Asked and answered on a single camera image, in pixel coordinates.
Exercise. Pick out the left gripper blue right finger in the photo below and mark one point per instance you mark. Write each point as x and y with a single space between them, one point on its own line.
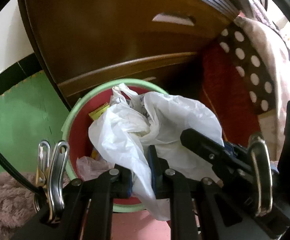
164 180

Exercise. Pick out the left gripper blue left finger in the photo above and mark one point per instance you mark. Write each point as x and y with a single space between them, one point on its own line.
120 182

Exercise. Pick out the white opaque plastic bag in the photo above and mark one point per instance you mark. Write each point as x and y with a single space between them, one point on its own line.
159 119

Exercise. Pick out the white green product box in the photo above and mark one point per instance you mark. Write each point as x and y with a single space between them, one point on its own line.
94 115

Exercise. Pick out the clear plastic bag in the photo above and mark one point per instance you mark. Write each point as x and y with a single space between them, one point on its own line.
89 168

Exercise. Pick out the red bin with green rim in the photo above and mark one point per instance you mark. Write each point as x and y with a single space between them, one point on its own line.
83 134

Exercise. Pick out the red bed skirt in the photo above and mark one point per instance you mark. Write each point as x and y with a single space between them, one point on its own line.
224 92

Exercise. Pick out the green foam floor mat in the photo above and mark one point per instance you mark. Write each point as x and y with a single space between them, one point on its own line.
29 112

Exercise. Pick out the brown polka dot bedsheet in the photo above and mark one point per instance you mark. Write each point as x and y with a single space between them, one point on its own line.
250 67

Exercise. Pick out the dark wooden nightstand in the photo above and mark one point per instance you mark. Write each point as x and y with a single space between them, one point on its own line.
82 44

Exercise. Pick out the metal spring clamp right camera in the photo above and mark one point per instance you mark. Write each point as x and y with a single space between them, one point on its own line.
258 152

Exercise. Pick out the metal spring clamp camera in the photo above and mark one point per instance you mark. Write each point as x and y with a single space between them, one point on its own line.
51 164
258 152

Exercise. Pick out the metal spring clamp left camera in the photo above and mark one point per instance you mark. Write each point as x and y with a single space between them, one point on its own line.
51 164

